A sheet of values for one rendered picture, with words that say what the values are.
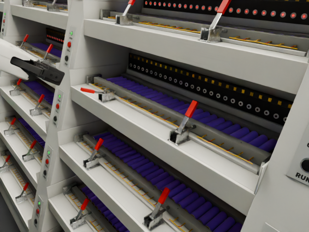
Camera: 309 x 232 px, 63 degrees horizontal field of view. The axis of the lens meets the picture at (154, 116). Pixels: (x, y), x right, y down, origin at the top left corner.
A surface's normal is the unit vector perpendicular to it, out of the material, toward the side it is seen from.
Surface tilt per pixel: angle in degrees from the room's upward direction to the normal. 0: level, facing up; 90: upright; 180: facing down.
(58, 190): 90
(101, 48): 90
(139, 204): 15
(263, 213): 90
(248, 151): 105
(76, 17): 90
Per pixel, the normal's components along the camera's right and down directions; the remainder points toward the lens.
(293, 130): -0.69, -0.02
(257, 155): -0.72, 0.23
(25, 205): 0.07, -0.91
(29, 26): 0.68, 0.35
